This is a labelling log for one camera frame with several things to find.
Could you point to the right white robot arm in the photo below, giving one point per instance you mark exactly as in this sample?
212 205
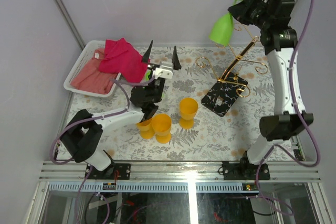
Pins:
279 40

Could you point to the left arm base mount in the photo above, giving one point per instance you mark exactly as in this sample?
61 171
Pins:
115 171

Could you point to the floral table mat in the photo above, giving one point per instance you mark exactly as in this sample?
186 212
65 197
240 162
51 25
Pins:
212 138

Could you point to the orange wine glass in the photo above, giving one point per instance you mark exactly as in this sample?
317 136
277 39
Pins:
145 129
162 124
188 108

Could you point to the green plastic wine glass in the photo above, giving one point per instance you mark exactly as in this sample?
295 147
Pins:
222 30

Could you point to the orange wine glass left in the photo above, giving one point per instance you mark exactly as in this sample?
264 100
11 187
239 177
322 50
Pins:
145 129

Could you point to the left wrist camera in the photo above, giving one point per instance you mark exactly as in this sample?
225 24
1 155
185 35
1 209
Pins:
163 70

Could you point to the blue cable duct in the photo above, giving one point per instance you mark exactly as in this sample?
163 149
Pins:
133 187

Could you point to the salmon pink cloth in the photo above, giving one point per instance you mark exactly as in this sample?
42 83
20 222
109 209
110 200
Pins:
90 79

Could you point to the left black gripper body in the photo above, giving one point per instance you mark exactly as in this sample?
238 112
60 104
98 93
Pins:
157 87

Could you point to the orange wine glass right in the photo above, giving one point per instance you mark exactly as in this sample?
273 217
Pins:
188 108

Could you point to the magenta cloth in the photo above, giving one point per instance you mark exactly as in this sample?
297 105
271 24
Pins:
121 57

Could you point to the orange wine glass middle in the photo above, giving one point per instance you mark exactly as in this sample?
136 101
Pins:
162 124

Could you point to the aluminium front rail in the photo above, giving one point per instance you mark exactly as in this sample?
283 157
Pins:
279 172

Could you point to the white plastic basket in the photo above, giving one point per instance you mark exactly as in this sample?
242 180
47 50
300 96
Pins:
84 57

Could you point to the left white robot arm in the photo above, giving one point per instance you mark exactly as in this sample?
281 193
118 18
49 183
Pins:
83 133

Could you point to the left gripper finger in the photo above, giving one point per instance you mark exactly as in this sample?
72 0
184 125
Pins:
146 56
175 60

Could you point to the gold wine glass rack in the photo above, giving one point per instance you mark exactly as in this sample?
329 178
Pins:
230 86

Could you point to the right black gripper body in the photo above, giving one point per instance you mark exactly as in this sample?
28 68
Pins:
254 12

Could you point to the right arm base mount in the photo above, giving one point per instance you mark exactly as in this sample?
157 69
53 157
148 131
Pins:
244 170

